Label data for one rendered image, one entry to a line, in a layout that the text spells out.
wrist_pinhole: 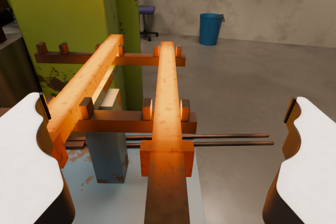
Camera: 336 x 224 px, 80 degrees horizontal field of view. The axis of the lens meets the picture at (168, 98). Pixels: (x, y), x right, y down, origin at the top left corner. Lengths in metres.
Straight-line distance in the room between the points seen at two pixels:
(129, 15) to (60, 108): 0.92
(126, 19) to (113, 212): 0.91
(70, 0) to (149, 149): 0.59
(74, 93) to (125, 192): 0.28
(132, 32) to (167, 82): 0.88
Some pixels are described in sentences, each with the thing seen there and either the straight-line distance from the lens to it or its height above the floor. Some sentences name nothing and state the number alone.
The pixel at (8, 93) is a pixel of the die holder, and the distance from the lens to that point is 0.70.
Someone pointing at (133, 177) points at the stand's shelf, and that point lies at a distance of 0.50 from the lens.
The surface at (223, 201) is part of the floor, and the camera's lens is 1.32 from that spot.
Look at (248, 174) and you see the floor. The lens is 1.48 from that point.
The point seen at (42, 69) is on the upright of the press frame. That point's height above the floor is 0.81.
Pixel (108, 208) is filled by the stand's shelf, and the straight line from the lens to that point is 0.47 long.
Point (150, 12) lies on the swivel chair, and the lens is 3.67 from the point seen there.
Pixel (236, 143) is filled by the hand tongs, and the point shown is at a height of 0.71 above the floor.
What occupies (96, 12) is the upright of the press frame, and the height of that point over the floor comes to 0.99.
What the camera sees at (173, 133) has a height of 0.97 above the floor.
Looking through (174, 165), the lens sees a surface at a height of 0.97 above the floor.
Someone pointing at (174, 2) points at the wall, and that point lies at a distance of 4.17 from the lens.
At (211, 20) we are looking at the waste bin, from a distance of 3.53.
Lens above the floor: 1.10
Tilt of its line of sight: 33 degrees down
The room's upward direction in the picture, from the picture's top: 2 degrees clockwise
